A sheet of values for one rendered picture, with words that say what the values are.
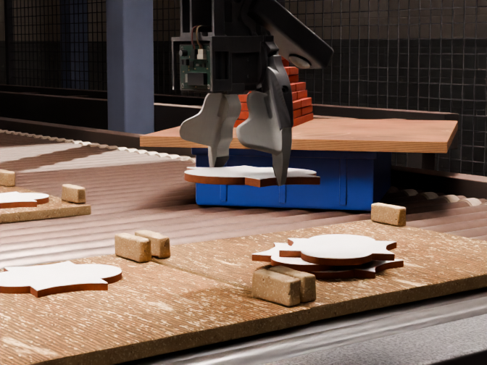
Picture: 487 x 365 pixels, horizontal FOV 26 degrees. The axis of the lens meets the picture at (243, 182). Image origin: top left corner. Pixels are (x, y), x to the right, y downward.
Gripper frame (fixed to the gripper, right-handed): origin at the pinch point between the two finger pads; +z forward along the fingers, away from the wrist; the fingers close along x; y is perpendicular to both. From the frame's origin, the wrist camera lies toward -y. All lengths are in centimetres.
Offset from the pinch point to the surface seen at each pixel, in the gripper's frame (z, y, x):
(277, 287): 10.4, 1.9, 6.4
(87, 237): 13.9, -5.6, -46.8
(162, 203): 14, -31, -67
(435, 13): -33, -454, -405
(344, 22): -29, -449, -489
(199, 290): 12.0, 4.5, -3.2
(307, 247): 9.7, -11.1, -4.6
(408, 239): 12.4, -33.8, -11.3
